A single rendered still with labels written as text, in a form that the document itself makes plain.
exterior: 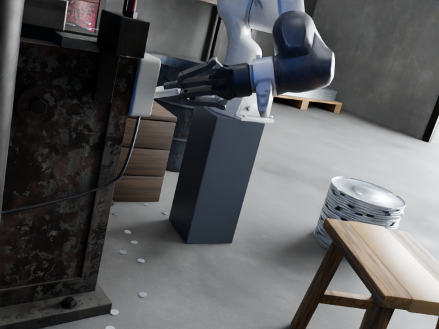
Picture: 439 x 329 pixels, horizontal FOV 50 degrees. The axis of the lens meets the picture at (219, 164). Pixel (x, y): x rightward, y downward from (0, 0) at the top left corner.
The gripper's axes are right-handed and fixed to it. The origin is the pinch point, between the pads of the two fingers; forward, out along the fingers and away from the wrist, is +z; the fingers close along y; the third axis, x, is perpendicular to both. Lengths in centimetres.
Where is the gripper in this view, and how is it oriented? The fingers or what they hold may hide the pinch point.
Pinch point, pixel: (164, 91)
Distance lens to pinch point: 112.6
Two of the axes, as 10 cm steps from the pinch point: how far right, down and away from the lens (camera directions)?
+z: -9.8, 1.1, 1.7
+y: -1.9, -8.0, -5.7
